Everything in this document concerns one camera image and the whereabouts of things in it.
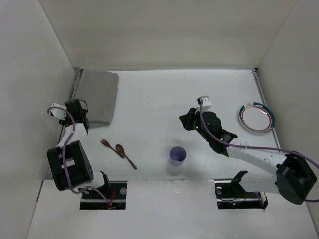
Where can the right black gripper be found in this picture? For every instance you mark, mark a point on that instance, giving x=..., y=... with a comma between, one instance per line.
x=189, y=119

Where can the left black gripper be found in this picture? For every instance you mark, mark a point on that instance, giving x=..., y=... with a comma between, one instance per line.
x=75, y=109

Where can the grey cloth placemat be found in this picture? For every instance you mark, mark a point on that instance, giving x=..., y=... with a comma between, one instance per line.
x=99, y=89

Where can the white plate with green rim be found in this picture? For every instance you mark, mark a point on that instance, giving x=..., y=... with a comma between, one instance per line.
x=257, y=117

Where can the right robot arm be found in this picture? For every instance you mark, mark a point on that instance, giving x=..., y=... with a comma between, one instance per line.
x=290, y=173

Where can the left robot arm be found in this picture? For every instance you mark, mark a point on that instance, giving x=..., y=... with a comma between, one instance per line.
x=69, y=164

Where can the purple plastic cup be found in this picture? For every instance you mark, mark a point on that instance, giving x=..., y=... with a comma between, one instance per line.
x=177, y=155

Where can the brown wooden fork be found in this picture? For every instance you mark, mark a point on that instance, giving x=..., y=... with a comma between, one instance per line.
x=105, y=143

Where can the brown wooden spoon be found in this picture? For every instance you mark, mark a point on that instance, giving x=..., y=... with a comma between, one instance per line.
x=120, y=149

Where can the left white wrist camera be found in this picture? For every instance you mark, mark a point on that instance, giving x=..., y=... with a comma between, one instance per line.
x=57, y=111

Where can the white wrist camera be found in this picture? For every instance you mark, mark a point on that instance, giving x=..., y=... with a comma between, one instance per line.
x=57, y=111
x=205, y=102

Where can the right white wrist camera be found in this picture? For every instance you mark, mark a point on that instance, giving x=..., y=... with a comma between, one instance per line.
x=205, y=102

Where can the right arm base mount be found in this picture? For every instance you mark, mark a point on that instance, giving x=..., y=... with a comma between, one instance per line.
x=231, y=196

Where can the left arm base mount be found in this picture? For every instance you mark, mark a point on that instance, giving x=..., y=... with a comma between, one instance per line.
x=116, y=198

